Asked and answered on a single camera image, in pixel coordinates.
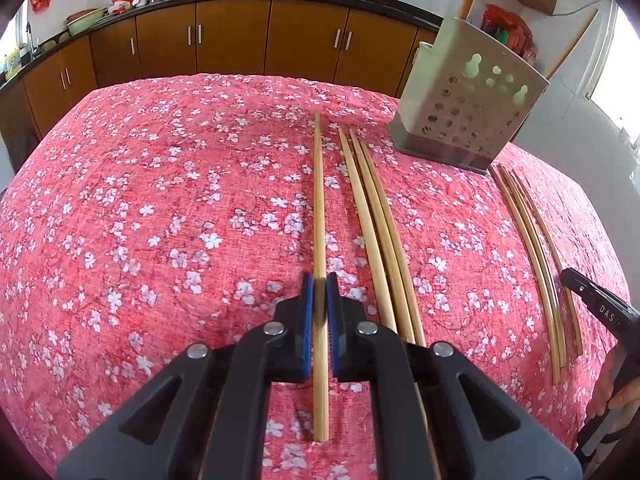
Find condiment bottles in red bag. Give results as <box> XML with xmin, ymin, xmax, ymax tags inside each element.
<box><xmin>481</xmin><ymin>4</ymin><xmax>538</xmax><ymax>62</ymax></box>

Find perforated beige utensil holder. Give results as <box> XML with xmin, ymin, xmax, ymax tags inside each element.
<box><xmin>389</xmin><ymin>16</ymin><xmax>551</xmax><ymax>176</ymax></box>

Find brown lower kitchen cabinets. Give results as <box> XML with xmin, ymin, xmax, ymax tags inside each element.
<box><xmin>0</xmin><ymin>0</ymin><xmax>442</xmax><ymax>142</ymax></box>

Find green basin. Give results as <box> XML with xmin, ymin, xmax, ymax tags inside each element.
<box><xmin>66</xmin><ymin>7</ymin><xmax>107</xmax><ymax>37</ymax></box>

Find person's right hand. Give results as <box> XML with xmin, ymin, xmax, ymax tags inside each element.
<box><xmin>586</xmin><ymin>347</ymin><xmax>640</xmax><ymax>420</ymax></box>

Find red floral tablecloth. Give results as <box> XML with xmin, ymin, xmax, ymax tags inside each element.
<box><xmin>0</xmin><ymin>72</ymin><xmax>636</xmax><ymax>480</ymax></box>

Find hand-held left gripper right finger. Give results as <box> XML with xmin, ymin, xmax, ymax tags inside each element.
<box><xmin>325</xmin><ymin>272</ymin><xmax>584</xmax><ymax>480</ymax></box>

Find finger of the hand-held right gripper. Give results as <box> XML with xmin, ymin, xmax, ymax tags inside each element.
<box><xmin>559</xmin><ymin>267</ymin><xmax>640</xmax><ymax>335</ymax></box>

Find large side window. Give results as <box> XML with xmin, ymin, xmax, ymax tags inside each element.
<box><xmin>589</xmin><ymin>5</ymin><xmax>640</xmax><ymax>147</ymax></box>

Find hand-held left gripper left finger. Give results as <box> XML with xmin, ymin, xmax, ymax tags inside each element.
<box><xmin>55</xmin><ymin>272</ymin><xmax>316</xmax><ymax>480</ymax></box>

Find black kitchen countertop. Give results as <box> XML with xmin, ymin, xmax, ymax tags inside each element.
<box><xmin>0</xmin><ymin>0</ymin><xmax>446</xmax><ymax>92</ymax></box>

